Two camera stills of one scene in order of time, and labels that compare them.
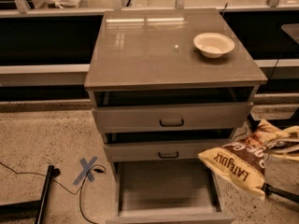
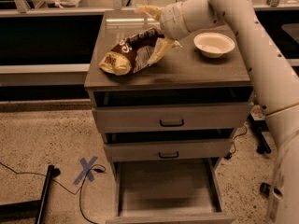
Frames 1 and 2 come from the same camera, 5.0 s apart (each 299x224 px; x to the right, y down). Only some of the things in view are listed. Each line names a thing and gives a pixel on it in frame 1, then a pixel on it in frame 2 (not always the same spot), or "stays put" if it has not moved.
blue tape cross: (86, 172) stays put
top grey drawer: (211, 118) stays put
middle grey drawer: (162, 151) stays put
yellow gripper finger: (287, 146) → (152, 10)
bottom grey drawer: (166, 190) stays put
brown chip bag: (241, 161) → (132, 53)
